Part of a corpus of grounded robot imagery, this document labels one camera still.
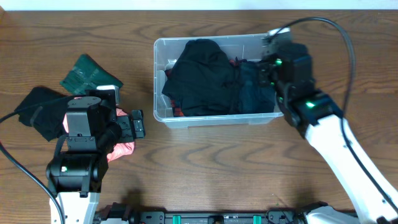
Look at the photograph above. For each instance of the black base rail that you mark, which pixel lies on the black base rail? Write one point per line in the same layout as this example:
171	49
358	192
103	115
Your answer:
315	213

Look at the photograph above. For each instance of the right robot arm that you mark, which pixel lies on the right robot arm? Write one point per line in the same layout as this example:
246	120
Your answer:
320	121

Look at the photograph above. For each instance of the dark navy cloth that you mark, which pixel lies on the dark navy cloth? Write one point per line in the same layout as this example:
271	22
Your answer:
252	97

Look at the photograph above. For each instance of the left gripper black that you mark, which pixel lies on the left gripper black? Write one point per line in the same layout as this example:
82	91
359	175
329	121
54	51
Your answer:
131	127

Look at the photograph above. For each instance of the black cloth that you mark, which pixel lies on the black cloth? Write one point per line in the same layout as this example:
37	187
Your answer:
203	81
45	119

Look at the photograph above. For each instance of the pink cloth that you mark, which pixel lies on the pink cloth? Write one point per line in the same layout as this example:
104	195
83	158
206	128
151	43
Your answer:
122	149

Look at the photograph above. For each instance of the clear plastic storage bin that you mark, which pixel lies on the clear plastic storage bin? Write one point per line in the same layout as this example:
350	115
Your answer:
166	53

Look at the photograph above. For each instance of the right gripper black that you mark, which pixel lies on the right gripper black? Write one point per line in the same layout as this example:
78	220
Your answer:
268	68

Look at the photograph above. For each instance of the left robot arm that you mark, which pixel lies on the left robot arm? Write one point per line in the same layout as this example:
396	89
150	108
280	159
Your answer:
80	161

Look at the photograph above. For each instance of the folded dark green cloth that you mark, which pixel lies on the folded dark green cloth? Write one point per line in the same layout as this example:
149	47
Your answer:
86	74

